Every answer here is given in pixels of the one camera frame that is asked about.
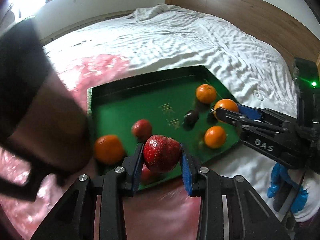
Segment orange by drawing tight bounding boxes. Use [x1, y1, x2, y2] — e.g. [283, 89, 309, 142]
[195, 84, 216, 104]
[213, 99, 239, 120]
[94, 134, 125, 165]
[204, 126, 227, 149]

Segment dark plum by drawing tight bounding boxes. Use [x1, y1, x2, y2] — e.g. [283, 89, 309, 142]
[183, 110, 199, 129]
[207, 112, 217, 125]

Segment red fruit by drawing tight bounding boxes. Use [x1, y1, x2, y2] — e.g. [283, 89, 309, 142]
[140, 164, 161, 185]
[131, 119, 152, 141]
[143, 135, 181, 173]

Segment right gloved hand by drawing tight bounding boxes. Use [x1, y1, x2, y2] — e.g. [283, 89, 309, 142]
[267, 163, 319, 222]

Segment green tray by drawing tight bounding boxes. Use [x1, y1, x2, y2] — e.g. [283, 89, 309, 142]
[86, 65, 242, 190]

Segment pink plastic sheet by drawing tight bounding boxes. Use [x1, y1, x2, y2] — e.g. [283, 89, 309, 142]
[1, 48, 200, 239]

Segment wooden headboard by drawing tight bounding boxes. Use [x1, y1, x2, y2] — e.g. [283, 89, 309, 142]
[165, 0, 319, 66]

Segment black electric kettle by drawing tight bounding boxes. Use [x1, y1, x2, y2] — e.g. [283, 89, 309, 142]
[1, 18, 93, 202]

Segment crumpled white pillow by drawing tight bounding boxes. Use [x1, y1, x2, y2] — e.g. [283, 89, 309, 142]
[127, 4, 191, 22]

